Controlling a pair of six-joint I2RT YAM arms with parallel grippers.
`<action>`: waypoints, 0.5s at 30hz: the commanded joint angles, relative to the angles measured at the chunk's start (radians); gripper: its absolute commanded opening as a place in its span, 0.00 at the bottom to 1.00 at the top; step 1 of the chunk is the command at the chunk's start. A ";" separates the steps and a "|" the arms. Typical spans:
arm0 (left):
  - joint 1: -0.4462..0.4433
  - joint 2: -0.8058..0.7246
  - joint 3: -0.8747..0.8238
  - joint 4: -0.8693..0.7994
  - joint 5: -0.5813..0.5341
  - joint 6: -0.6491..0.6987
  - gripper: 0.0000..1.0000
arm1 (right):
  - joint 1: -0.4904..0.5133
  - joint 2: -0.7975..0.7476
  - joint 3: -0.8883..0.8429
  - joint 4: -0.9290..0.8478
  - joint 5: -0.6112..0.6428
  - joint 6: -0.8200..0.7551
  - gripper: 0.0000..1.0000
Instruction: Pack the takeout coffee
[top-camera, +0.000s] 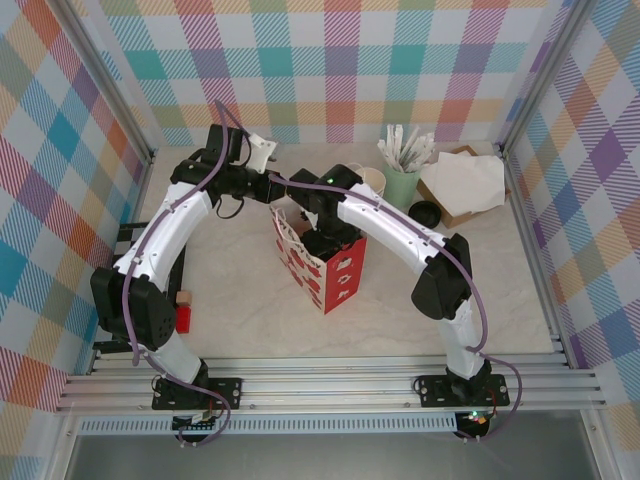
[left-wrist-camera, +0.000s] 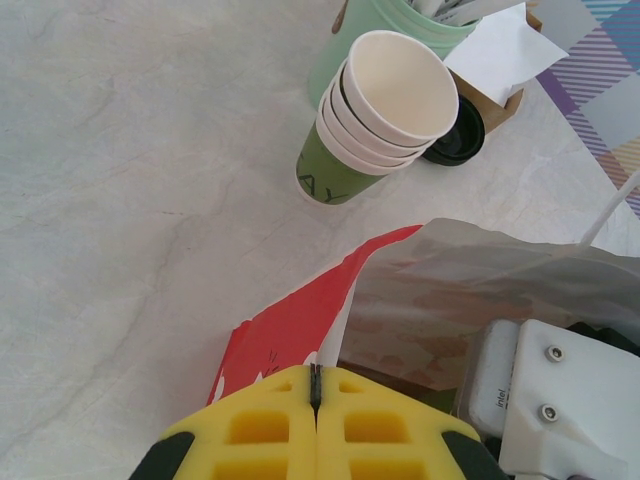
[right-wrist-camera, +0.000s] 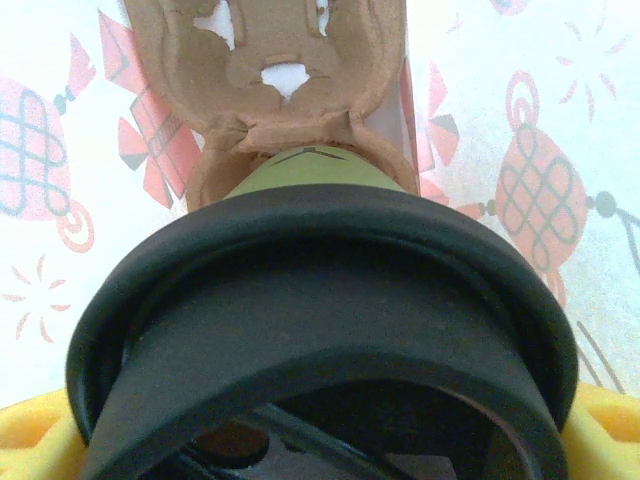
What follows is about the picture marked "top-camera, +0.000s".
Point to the aluminium frame post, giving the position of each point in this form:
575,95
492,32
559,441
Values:
112,75
544,75

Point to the black cup lid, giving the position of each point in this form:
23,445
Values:
425,215

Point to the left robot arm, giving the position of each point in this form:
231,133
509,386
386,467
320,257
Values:
165,225

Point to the circuit board with lights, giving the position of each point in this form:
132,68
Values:
477,419

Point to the grey metal panel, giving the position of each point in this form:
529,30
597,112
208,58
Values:
325,460

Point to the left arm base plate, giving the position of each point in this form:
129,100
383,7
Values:
230,392

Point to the white red-flower paper bag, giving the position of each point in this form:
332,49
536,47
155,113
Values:
345,280

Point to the white paper napkins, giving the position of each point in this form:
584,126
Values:
470,180

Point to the brown cardboard box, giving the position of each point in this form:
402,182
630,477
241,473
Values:
452,217

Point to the mint green straw holder cup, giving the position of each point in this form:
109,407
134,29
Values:
402,187

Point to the stack of paper cups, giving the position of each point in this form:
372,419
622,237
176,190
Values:
375,182

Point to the white wrapped straw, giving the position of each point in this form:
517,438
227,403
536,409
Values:
425,156
422,147
411,146
387,154
390,145
398,142

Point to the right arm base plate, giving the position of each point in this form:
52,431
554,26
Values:
432,390

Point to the wide grooved aluminium rail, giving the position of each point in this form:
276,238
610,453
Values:
325,390

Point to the black white checkerboard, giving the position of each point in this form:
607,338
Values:
126,235

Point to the small circuit board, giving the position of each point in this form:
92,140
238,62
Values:
197,422

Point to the red block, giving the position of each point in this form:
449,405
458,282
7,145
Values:
184,320

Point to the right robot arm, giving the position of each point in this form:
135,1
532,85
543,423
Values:
380,225

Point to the small wooden block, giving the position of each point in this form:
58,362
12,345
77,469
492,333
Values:
184,298

